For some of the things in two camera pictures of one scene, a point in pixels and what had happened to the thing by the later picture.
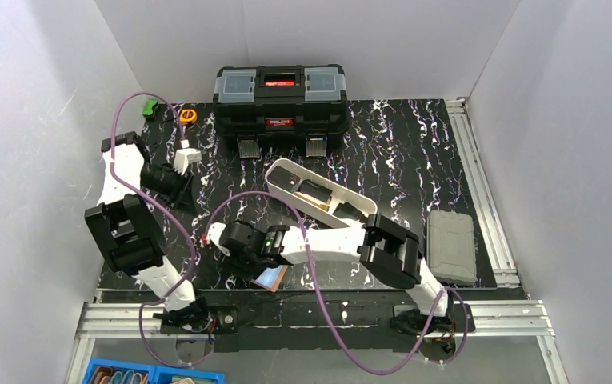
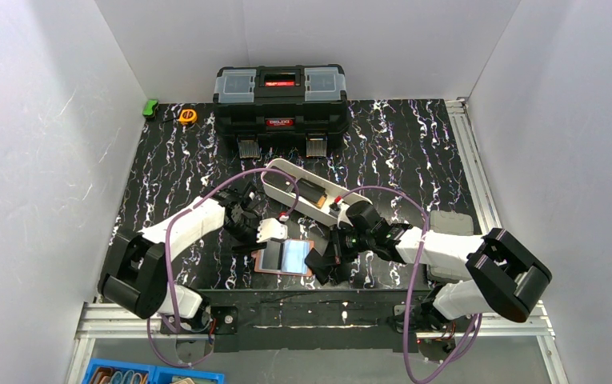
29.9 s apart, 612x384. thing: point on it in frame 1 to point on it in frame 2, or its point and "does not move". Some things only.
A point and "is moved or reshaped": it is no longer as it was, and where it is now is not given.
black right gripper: (231, 261) to (334, 250)
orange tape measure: (188, 116) does not move
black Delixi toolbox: (282, 106) does not move
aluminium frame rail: (510, 318) does not move
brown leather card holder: (278, 282) is moved or reshaped
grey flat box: (451, 247) does not move
